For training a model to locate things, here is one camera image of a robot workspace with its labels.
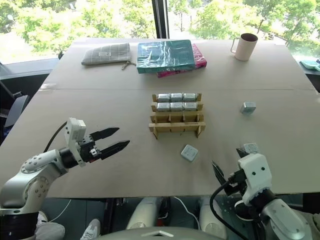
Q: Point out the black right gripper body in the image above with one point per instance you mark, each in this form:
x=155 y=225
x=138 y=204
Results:
x=237 y=187

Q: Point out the grey robot torso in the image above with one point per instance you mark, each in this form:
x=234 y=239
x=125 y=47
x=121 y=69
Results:
x=160 y=234

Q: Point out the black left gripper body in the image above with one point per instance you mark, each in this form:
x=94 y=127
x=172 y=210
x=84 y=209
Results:
x=88 y=150

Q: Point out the white robot leg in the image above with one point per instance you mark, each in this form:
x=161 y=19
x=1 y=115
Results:
x=211 y=217
x=143 y=212

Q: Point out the dark window frame post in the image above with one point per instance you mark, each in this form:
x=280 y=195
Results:
x=160 y=18

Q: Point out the pale pink mug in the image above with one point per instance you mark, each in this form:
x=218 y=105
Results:
x=245 y=48

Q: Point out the teal plastic-wrapped book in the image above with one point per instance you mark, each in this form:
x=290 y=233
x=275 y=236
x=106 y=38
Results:
x=165 y=56

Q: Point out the white sneaker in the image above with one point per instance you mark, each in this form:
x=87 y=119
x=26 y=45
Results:
x=90 y=229

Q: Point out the dark office chair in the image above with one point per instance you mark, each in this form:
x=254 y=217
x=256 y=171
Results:
x=15 y=110

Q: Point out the grey checked fabric pouch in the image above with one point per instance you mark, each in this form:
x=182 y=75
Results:
x=106 y=54

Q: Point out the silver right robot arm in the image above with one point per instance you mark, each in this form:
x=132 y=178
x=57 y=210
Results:
x=280 y=215

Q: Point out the teal tray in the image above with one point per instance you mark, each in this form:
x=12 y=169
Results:
x=311 y=65

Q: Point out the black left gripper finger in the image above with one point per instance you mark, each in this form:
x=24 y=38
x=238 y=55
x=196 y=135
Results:
x=115 y=148
x=106 y=132

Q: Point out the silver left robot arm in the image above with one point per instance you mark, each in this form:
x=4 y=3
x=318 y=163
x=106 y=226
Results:
x=32 y=170

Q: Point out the pink book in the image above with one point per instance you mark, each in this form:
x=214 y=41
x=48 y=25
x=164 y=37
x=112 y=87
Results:
x=199 y=58

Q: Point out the wooden grid rack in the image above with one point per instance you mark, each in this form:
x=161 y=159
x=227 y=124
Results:
x=175 y=126

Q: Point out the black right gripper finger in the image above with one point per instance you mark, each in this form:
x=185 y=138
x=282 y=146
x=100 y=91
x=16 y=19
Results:
x=220 y=173
x=242 y=153

